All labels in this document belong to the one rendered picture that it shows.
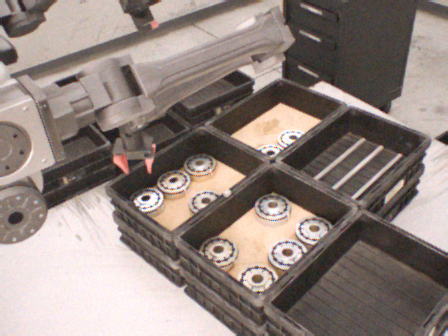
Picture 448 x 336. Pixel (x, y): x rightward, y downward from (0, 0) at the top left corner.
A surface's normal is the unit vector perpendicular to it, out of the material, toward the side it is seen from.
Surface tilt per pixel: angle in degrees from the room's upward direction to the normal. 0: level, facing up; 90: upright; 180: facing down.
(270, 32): 49
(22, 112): 90
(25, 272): 0
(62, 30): 90
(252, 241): 0
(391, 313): 0
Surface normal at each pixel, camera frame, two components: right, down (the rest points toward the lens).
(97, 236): -0.06, -0.77
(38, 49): 0.59, 0.48
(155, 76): 0.40, -0.13
